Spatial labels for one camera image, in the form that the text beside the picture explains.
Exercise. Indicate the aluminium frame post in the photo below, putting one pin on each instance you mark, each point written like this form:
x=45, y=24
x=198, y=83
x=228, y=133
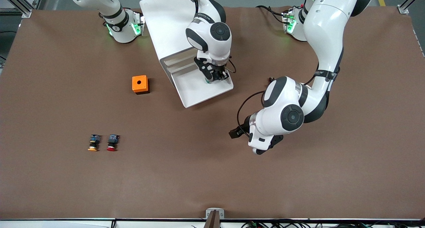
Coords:
x=403, y=10
x=26, y=12

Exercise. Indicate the red push button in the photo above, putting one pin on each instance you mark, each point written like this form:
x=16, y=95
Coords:
x=113, y=142

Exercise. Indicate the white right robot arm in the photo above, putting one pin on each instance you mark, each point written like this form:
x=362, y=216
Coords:
x=212, y=32

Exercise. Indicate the brown camera pole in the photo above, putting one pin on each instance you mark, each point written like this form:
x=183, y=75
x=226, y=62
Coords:
x=212, y=221

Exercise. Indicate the orange button box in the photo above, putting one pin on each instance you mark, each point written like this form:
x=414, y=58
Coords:
x=139, y=83

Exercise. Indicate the yellow push button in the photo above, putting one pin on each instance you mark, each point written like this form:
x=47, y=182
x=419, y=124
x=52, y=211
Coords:
x=94, y=143

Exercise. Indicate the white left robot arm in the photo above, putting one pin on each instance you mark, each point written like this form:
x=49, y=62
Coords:
x=328, y=32

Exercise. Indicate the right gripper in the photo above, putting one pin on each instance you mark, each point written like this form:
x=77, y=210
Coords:
x=219, y=70

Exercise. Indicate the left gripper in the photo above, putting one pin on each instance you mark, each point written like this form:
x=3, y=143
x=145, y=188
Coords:
x=244, y=125

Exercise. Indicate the grey mount bracket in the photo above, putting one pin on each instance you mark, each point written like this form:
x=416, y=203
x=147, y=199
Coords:
x=209, y=210

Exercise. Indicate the white table edge rail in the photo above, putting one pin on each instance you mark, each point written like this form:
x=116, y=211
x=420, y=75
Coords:
x=66, y=224

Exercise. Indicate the brown table mat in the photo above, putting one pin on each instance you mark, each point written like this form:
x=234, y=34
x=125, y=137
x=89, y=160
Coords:
x=212, y=174

